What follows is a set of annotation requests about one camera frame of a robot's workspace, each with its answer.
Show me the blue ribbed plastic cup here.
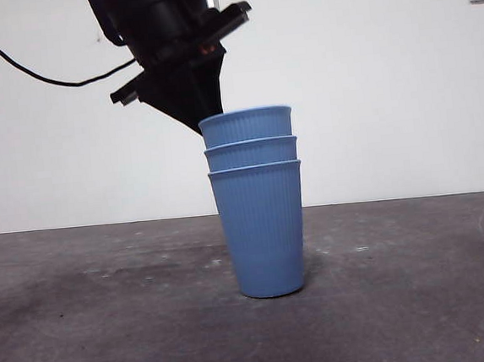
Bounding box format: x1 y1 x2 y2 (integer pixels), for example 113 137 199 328
197 104 296 150
202 135 301 173
206 158 313 303

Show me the black cable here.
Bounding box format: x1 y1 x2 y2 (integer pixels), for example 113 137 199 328
0 0 139 95

